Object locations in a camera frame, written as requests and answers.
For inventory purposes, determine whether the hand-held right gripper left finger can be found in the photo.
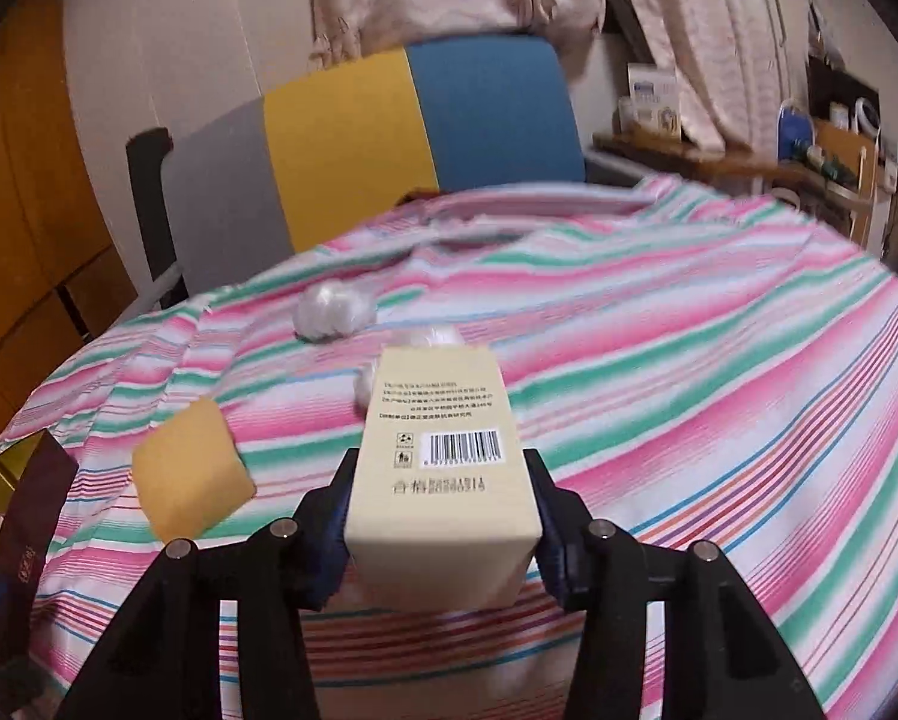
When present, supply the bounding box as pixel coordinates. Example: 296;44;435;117
55;446;364;720

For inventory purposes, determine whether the orange wooden wardrobe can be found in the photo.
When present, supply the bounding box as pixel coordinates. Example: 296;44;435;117
0;0;144;458

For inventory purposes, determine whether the white plastic wrap ball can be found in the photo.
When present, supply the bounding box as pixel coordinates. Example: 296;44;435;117
406;324;466;350
293;279;376;341

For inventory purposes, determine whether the grey yellow blue chair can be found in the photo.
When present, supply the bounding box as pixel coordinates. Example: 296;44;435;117
125;36;591;310

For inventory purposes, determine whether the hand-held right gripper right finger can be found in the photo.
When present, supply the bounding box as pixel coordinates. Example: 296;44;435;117
522;447;825;720

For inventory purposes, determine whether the wooden desk organizer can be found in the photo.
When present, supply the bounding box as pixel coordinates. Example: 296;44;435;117
807;118;881;200

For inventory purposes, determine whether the yellow sponge block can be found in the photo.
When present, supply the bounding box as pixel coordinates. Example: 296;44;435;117
131;397;256;542

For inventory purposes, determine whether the striped bed sheet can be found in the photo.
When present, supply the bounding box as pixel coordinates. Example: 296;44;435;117
0;174;898;720

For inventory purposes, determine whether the blue bag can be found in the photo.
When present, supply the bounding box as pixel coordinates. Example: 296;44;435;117
775;99;819;164

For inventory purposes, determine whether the wooden side desk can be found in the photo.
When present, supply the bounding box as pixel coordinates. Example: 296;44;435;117
591;131;818;185

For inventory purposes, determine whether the dark brown gift box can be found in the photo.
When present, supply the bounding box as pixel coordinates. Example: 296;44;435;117
0;431;81;720

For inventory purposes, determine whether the white blue carton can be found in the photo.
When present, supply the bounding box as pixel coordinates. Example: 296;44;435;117
618;64;683;142

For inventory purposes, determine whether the tall beige carton box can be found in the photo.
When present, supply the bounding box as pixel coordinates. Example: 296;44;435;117
344;345;544;612

